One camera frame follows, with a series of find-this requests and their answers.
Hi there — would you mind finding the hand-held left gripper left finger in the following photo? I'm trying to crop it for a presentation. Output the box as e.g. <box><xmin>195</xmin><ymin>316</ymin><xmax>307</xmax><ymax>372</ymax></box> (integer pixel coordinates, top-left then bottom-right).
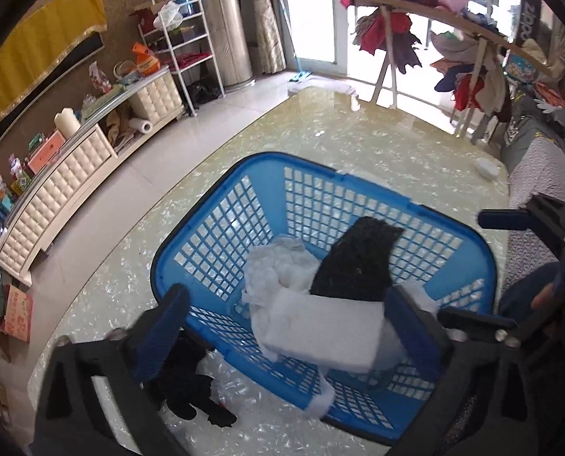
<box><xmin>28</xmin><ymin>283</ymin><xmax>193</xmax><ymax>456</ymax></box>

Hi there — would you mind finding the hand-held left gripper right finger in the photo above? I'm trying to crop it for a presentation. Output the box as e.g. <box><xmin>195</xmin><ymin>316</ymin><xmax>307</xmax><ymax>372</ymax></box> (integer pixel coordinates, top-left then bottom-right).
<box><xmin>384</xmin><ymin>285</ymin><xmax>540</xmax><ymax>456</ymax></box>

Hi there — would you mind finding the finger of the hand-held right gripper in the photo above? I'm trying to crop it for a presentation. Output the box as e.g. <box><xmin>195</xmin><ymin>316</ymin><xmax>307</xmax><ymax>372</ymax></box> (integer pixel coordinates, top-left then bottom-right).
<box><xmin>438</xmin><ymin>308</ymin><xmax>521</xmax><ymax>347</ymax></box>
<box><xmin>477</xmin><ymin>192</ymin><xmax>565</xmax><ymax>257</ymax></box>

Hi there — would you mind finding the black cloth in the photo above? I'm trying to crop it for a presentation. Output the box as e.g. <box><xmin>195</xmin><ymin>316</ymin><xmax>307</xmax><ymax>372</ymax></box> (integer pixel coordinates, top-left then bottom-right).
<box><xmin>150</xmin><ymin>330</ymin><xmax>238</xmax><ymax>428</ymax></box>

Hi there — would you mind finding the blue plastic basket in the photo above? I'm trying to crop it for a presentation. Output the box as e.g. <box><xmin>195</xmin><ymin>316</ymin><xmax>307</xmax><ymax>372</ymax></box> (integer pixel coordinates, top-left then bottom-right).
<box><xmin>150</xmin><ymin>152</ymin><xmax>497</xmax><ymax>447</ymax></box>

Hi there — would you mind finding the black mesh pad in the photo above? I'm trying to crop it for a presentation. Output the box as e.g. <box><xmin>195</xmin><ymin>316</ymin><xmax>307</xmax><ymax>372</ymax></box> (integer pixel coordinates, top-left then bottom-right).
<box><xmin>309</xmin><ymin>216</ymin><xmax>405</xmax><ymax>304</ymax></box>

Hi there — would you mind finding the white cotton batting sheet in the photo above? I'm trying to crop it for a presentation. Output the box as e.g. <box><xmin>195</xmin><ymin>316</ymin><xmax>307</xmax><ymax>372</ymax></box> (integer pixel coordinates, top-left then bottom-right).
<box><xmin>256</xmin><ymin>285</ymin><xmax>441</xmax><ymax>421</ymax></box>

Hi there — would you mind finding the thin white wrinkled sheet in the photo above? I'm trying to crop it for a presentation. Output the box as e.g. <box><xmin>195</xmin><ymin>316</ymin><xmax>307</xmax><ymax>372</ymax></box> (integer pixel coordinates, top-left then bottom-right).
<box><xmin>241</xmin><ymin>237</ymin><xmax>322</xmax><ymax>343</ymax></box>

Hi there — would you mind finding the person's right hand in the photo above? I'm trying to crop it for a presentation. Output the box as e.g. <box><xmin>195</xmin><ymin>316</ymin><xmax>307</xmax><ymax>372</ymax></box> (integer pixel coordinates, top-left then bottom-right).
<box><xmin>530</xmin><ymin>282</ymin><xmax>557</xmax><ymax>310</ymax></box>

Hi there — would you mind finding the small white object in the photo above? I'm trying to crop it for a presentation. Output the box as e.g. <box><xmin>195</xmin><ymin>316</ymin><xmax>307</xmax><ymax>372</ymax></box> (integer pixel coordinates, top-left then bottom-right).
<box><xmin>475</xmin><ymin>158</ymin><xmax>499</xmax><ymax>180</ymax></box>

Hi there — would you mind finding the person's blue clothing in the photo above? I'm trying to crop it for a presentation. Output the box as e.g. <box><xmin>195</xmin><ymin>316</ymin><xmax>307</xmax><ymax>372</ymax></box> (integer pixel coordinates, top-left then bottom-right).
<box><xmin>498</xmin><ymin>262</ymin><xmax>565</xmax><ymax>331</ymax></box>

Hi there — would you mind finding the grey sofa cover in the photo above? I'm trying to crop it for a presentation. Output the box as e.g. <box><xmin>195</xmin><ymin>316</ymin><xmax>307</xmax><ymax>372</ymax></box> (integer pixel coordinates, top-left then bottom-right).
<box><xmin>501</xmin><ymin>109</ymin><xmax>565</xmax><ymax>290</ymax></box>

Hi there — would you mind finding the red printed cardboard box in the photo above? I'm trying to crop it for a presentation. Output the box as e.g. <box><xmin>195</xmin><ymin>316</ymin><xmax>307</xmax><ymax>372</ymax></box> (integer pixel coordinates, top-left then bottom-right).
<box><xmin>0</xmin><ymin>285</ymin><xmax>34</xmax><ymax>343</ymax></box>

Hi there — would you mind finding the white tufted TV cabinet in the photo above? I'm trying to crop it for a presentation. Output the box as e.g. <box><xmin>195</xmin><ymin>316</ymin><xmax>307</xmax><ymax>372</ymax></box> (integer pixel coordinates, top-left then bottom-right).
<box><xmin>0</xmin><ymin>66</ymin><xmax>186</xmax><ymax>288</ymax></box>

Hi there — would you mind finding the wooden clothes rack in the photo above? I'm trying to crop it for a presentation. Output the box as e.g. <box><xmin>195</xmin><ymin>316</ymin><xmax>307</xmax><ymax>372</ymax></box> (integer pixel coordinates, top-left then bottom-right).
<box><xmin>306</xmin><ymin>0</ymin><xmax>554</xmax><ymax>143</ymax></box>

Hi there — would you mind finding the black printed banner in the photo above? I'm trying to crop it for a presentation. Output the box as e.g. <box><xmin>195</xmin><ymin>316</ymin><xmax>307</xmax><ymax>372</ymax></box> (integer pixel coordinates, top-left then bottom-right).
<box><xmin>515</xmin><ymin>0</ymin><xmax>544</xmax><ymax>48</ymax></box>

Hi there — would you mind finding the pink box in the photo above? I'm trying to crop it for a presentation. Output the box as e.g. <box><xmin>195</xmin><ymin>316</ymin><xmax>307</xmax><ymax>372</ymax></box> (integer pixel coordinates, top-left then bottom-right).
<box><xmin>26</xmin><ymin>130</ymin><xmax>67</xmax><ymax>174</ymax></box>

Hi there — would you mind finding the bunch of hanging clothes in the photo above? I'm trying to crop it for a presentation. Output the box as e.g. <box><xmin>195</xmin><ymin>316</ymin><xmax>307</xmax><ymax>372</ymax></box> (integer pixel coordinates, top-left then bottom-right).
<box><xmin>351</xmin><ymin>7</ymin><xmax>516</xmax><ymax>124</ymax></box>

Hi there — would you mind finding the white cylinder container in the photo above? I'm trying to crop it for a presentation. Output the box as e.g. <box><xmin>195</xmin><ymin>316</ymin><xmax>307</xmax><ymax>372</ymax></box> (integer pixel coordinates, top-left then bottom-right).
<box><xmin>55</xmin><ymin>108</ymin><xmax>81</xmax><ymax>139</ymax></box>

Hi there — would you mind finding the orange plastic jug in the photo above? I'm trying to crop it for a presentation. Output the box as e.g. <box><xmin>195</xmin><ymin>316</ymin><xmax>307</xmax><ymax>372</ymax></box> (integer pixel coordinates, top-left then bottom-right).
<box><xmin>131</xmin><ymin>43</ymin><xmax>162</xmax><ymax>77</ymax></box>

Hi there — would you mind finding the glass sliding door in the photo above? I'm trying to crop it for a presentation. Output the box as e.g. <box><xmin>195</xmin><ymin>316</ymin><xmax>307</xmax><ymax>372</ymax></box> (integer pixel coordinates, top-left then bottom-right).
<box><xmin>273</xmin><ymin>0</ymin><xmax>359</xmax><ymax>77</ymax></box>

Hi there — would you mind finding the white metal shelf rack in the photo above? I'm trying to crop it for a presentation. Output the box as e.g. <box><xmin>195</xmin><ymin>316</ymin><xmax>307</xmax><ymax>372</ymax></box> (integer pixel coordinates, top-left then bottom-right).
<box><xmin>137</xmin><ymin>0</ymin><xmax>226</xmax><ymax>117</ymax></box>

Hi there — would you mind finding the standing air conditioner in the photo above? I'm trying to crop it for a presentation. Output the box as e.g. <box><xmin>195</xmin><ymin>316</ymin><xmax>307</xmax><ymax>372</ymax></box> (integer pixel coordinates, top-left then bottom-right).
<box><xmin>188</xmin><ymin>0</ymin><xmax>255</xmax><ymax>91</ymax></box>

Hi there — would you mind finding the beige patterned curtain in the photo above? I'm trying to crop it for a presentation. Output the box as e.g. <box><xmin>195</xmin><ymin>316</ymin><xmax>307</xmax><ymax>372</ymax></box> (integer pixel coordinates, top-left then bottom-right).
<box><xmin>242</xmin><ymin>0</ymin><xmax>287</xmax><ymax>74</ymax></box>

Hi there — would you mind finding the yellow cover cloth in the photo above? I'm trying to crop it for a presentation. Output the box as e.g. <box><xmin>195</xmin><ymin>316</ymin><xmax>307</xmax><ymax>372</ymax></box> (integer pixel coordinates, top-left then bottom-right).
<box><xmin>0</xmin><ymin>0</ymin><xmax>109</xmax><ymax>138</ymax></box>

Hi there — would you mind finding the white plastic bag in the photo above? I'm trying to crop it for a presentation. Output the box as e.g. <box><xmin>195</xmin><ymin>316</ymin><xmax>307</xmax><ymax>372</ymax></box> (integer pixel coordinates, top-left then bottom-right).
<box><xmin>153</xmin><ymin>1</ymin><xmax>185</xmax><ymax>29</ymax></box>

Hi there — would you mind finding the open brown cardboard box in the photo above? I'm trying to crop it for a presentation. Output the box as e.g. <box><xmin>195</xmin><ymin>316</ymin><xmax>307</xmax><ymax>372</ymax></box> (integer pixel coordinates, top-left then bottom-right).
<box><xmin>129</xmin><ymin>0</ymin><xmax>167</xmax><ymax>27</ymax></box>

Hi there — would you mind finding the blue handled mop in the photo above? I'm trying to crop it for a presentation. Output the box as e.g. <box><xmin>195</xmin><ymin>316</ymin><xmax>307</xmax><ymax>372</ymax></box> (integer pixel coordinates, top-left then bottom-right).
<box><xmin>270</xmin><ymin>0</ymin><xmax>314</xmax><ymax>84</ymax></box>

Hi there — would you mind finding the wall television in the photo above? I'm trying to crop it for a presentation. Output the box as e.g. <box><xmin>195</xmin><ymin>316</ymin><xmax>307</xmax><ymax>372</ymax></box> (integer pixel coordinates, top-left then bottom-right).
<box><xmin>0</xmin><ymin>33</ymin><xmax>105</xmax><ymax>150</ymax></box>

